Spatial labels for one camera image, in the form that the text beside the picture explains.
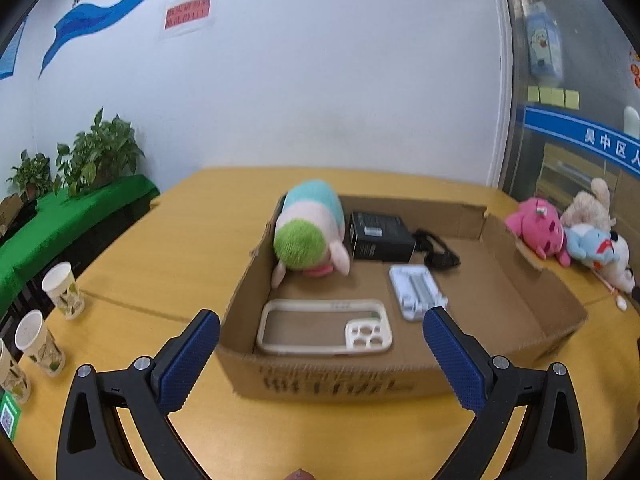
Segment cartoon poster on glass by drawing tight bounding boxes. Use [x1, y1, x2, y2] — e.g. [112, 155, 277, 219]
[526, 1, 565, 81]

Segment black rectangular box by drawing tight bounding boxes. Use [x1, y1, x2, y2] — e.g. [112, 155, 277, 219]
[347, 210, 417, 263]

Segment black eyeglasses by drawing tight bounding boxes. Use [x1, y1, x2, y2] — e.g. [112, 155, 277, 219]
[412, 229, 462, 270]

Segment beige plush toy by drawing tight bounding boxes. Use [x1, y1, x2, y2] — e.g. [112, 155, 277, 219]
[560, 177, 618, 233]

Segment blue plush toy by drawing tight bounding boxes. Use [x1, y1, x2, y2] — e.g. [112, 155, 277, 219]
[565, 224, 617, 271]

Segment white clear phone case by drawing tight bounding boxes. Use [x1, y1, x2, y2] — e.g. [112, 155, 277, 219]
[256, 298, 393, 357]

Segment wooden desktop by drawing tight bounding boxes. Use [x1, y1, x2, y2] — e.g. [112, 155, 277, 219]
[0, 166, 640, 480]

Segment blue wave wall decal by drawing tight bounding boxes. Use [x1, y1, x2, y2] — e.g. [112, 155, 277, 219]
[39, 0, 453, 80]

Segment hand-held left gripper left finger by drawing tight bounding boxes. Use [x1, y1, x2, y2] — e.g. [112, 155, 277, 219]
[56, 309, 221, 480]

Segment large potted plant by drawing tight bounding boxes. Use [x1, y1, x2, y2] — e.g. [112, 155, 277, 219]
[54, 107, 146, 198]

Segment white plastic tray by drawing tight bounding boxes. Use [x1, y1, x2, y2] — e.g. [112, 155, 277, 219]
[389, 263, 448, 321]

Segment white tipped pink stick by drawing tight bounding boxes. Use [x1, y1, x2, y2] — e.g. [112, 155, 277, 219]
[592, 270, 628, 311]

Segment green tablecloth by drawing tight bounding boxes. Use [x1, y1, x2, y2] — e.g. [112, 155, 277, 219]
[0, 175, 161, 318]

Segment small potted plant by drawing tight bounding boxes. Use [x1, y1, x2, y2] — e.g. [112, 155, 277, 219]
[6, 149, 55, 201]

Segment teal pink green plush toy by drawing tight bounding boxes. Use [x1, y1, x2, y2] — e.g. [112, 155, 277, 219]
[271, 179, 352, 290]

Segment printed paper cup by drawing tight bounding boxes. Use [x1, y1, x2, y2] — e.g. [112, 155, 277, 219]
[0, 338, 32, 405]
[14, 310, 66, 377]
[41, 261, 86, 321]

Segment green code card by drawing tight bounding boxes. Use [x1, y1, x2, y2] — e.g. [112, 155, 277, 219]
[0, 391, 23, 441]

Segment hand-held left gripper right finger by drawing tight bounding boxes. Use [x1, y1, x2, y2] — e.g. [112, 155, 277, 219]
[422, 306, 587, 480]

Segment white plush toy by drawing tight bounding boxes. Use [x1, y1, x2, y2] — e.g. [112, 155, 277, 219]
[592, 232, 638, 295]

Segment red wall sign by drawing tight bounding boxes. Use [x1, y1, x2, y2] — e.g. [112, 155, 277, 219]
[159, 0, 217, 40]

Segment brown cardboard box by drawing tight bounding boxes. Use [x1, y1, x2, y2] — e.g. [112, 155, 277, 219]
[214, 194, 590, 402]

